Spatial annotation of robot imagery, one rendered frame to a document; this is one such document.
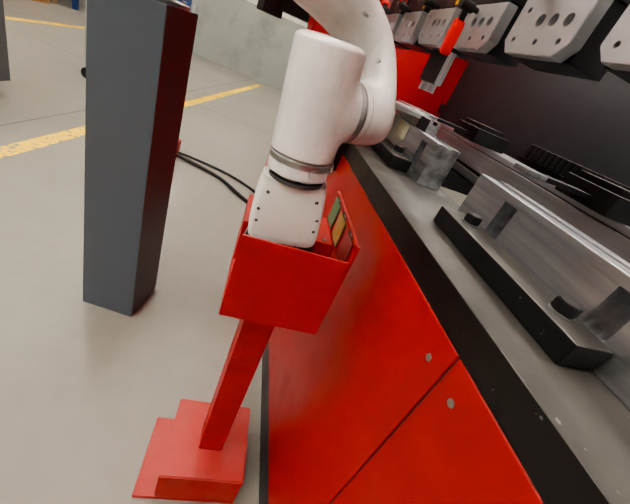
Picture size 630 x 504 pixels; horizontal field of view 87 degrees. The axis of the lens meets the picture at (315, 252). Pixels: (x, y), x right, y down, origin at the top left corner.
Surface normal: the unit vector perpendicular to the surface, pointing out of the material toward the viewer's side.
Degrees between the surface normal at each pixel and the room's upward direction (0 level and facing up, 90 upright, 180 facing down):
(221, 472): 0
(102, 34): 90
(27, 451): 0
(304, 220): 91
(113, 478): 0
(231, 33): 90
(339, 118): 87
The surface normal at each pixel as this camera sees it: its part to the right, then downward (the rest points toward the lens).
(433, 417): -0.93, -0.24
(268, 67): -0.08, 0.50
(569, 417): 0.36, -0.80
